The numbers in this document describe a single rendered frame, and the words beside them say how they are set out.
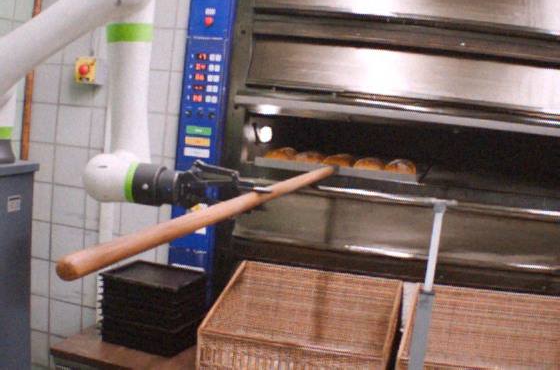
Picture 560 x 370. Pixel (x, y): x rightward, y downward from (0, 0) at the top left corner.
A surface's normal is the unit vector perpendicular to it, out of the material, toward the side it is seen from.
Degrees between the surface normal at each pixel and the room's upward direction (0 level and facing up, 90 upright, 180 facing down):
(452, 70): 70
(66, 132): 90
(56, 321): 90
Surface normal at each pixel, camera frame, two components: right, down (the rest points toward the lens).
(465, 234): -0.19, -0.29
